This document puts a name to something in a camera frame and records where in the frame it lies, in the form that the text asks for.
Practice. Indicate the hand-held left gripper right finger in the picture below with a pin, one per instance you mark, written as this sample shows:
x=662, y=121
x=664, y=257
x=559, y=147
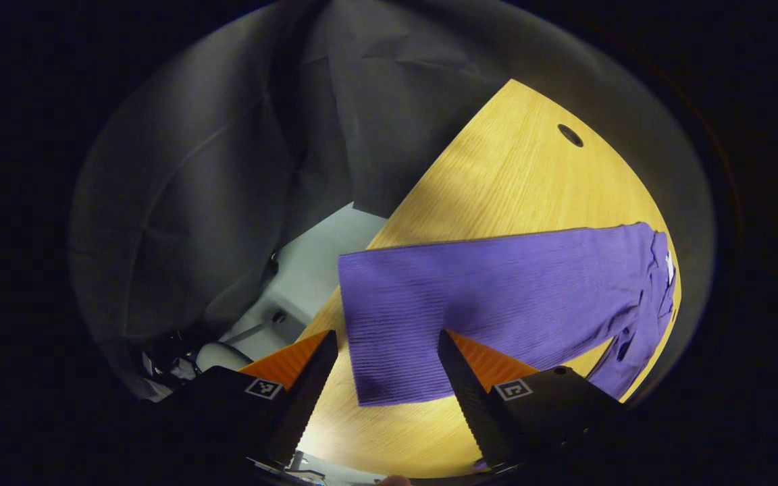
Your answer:
x=470, y=398

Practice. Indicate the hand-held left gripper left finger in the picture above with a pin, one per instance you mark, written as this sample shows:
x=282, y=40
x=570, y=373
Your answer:
x=304, y=405

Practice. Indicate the purple shirt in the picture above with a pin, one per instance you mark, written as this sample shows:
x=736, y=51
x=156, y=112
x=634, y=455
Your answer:
x=497, y=290

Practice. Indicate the grey metal rod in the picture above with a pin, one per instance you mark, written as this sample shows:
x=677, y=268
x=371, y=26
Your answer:
x=254, y=331

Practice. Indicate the black backdrop cloth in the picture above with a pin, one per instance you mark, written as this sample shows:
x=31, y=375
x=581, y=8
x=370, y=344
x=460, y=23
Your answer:
x=227, y=169

